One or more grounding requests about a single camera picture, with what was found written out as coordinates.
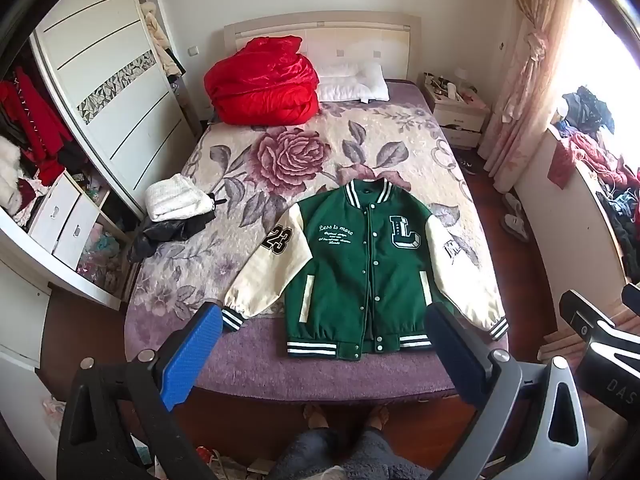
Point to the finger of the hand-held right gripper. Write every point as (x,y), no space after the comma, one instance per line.
(585,310)
(632,295)

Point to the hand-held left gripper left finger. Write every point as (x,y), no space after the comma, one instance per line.
(192,355)

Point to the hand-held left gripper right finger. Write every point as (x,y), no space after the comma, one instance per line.
(452,355)

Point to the green and cream varsity jacket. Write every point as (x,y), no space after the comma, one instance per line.
(350,270)

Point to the pile of pastel clothes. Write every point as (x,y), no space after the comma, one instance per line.
(102,255)

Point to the pile of mixed clothes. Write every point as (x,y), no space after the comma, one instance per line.
(600,150)

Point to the red hanging clothes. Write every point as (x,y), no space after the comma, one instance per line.
(37,130)

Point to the person's right foot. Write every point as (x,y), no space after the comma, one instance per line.
(376,416)

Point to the person's foot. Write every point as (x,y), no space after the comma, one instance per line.
(376,416)
(316,416)

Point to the white window ledge cabinet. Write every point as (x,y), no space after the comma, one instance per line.
(560,210)

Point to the white slipper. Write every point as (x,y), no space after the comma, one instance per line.
(512,203)
(515,226)

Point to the black garment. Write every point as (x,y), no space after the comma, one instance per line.
(165,232)

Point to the person's left foot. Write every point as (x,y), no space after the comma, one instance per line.
(316,416)

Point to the person's grey trouser legs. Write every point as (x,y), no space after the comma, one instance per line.
(350,455)

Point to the white knit garment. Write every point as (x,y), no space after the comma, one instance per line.
(175,197)

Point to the dark shoes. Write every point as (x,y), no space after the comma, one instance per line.
(467,165)

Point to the white drawer unit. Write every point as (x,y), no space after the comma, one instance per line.
(60,220)

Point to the floral plush blanket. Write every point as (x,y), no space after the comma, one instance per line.
(310,160)

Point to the white nightstand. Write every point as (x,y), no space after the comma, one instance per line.
(460,117)

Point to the pink floral curtain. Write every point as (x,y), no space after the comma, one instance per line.
(522,85)

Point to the white fluffy garment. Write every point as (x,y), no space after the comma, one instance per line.
(7,175)

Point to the pile of small toiletries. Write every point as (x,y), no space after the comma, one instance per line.
(447,85)

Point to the white sliding-door wardrobe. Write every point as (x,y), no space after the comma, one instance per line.
(115,85)

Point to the red quilt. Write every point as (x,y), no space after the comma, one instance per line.
(262,82)

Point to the white pillow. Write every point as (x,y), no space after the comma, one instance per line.
(352,82)

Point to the cream hanging garment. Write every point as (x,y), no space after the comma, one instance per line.
(160,40)

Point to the bed with beige headboard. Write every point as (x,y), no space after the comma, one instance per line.
(260,27)

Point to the white wall socket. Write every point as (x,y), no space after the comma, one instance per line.
(191,51)

